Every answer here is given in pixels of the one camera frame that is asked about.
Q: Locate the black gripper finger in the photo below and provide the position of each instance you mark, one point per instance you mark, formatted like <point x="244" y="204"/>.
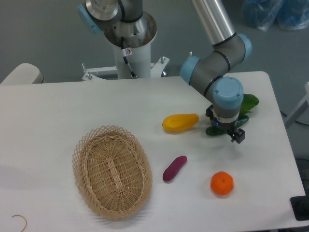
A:
<point x="237" y="135"/>

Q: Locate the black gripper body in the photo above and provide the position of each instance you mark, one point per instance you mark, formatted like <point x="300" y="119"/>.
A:
<point x="223" y="118"/>

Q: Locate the dark green cucumber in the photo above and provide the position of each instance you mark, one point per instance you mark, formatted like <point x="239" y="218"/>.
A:
<point x="215" y="131"/>

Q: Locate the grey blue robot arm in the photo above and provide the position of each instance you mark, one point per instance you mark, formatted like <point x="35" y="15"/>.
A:
<point x="209" y="74"/>

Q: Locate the green bok choy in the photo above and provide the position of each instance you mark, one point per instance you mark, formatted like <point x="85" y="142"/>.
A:
<point x="248" y="103"/>

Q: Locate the orange mandarin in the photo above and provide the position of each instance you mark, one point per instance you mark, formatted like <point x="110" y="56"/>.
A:
<point x="222" y="183"/>

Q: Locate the yellow papaya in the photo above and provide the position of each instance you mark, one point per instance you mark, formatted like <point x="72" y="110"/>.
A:
<point x="179" y="122"/>

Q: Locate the purple sweet potato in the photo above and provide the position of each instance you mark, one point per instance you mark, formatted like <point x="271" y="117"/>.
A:
<point x="174" y="168"/>

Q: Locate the black device at table edge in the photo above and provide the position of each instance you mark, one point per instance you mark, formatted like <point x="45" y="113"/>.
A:
<point x="300" y="206"/>

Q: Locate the blue plastic bag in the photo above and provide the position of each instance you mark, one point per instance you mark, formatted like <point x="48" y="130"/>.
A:
<point x="289" y="14"/>

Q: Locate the woven wicker basket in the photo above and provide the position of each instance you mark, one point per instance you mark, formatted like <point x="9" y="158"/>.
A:
<point x="112" y="172"/>

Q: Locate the white chair armrest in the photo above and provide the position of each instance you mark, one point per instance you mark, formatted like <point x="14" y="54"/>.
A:
<point x="24" y="74"/>

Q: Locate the white frame leg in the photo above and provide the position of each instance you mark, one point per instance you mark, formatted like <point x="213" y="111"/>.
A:
<point x="298" y="110"/>

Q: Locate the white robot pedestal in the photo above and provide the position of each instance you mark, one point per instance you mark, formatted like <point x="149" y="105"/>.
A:
<point x="131" y="44"/>

